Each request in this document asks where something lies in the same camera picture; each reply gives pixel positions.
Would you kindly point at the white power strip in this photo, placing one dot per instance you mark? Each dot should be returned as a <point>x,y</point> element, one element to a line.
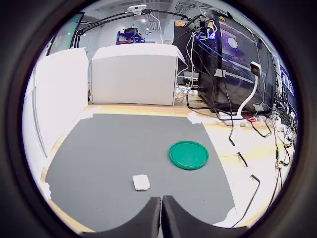
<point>235,121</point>

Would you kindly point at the black glass computer case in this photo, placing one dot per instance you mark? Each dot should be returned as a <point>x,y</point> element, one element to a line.
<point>237,81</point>

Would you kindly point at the blue storage shelf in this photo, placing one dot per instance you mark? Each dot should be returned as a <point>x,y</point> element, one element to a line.
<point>130,36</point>

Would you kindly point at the computer monitor screen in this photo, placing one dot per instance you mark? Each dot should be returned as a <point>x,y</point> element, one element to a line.
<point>287,81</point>

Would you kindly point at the dark grey mat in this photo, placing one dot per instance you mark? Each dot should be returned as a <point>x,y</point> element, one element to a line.
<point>119,153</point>

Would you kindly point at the white cardboard box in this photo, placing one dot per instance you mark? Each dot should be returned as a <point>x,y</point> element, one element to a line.
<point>133,77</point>

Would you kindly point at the white masking tape piece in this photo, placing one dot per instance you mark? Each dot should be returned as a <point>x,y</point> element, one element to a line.
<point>47,191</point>
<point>90,114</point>
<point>195,118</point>
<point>231,213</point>

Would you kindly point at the white gooseneck camera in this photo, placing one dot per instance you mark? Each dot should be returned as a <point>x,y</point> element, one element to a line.
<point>254,69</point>

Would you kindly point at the small white plastic terminal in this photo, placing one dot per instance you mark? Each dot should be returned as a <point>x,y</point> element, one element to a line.
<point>141,183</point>

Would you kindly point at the white partition box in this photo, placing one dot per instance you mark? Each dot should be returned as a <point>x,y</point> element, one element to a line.
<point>32,119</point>
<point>62,86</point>

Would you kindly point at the black boom stand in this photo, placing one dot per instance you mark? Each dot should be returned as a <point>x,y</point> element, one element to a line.
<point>104,21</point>

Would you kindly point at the white overhead webcam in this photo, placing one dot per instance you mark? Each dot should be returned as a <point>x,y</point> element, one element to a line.
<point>136,8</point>

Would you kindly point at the round green lid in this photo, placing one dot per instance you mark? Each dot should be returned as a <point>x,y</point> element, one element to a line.
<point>188,155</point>

